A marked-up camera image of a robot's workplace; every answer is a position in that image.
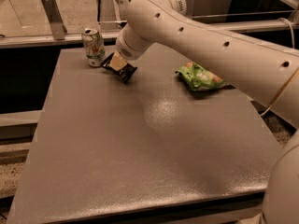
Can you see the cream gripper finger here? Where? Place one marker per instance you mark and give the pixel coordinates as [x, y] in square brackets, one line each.
[117, 62]

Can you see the black rxbar chocolate wrapper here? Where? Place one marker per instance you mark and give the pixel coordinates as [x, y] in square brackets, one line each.
[124, 74]

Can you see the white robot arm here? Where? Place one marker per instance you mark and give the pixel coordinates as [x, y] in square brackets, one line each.
[268, 73]

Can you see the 7up soda can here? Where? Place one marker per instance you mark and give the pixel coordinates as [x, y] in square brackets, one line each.
[94, 46]

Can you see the green snack chip bag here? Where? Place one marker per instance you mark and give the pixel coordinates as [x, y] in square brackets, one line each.
[198, 78]

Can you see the left metal rail bracket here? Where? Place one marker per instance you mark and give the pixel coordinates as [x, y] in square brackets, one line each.
[55, 20]

